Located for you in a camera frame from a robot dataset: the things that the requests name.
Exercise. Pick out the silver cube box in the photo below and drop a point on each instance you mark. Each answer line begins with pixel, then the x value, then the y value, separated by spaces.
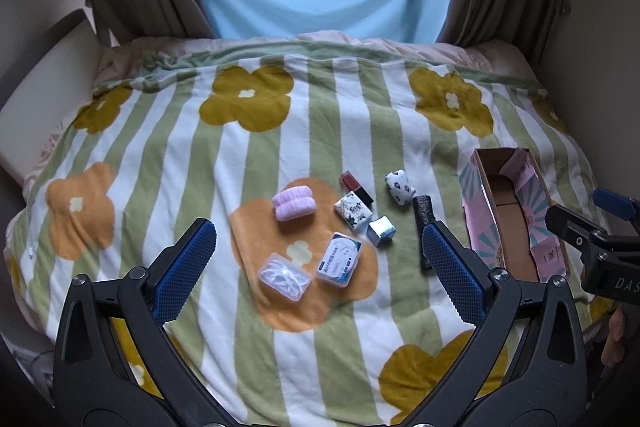
pixel 380 232

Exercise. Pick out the pink fluffy cloth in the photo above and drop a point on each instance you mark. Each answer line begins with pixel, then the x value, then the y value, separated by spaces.
pixel 294 204

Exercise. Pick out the striped floral blanket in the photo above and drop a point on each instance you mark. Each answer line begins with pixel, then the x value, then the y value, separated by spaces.
pixel 310 132

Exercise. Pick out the white bed headboard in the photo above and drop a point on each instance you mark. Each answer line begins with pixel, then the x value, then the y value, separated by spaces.
pixel 45 92

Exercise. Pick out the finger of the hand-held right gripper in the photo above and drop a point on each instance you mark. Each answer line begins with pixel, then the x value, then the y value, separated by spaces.
pixel 570 223
pixel 615 203

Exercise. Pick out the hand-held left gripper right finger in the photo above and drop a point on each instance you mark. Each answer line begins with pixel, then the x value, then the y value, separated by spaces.
pixel 452 277

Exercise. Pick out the black rectangular bar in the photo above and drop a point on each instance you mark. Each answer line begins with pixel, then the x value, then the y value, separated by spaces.
pixel 422 212

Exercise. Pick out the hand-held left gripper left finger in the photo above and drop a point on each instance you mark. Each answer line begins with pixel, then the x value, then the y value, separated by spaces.
pixel 187 274

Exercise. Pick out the clear box with blue label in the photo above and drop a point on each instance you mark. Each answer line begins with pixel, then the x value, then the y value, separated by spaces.
pixel 339 259

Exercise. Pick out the white box with ink print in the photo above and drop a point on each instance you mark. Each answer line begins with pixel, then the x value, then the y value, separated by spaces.
pixel 352 209

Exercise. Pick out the pink cardboard box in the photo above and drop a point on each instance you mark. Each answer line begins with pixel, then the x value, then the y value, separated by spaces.
pixel 515 217

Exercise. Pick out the person's right hand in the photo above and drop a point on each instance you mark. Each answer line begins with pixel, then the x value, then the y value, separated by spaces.
pixel 613 339

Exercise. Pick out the pink bedsheet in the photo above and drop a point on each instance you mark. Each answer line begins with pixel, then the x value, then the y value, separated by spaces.
pixel 425 47

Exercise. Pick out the white black-spotted pouch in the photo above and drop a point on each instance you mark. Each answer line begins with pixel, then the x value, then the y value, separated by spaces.
pixel 400 187

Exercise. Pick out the red black small box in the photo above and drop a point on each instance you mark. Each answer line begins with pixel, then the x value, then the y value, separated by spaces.
pixel 356 187

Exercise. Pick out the clear plastic box white picks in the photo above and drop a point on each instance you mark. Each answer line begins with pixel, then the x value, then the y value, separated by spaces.
pixel 285 277

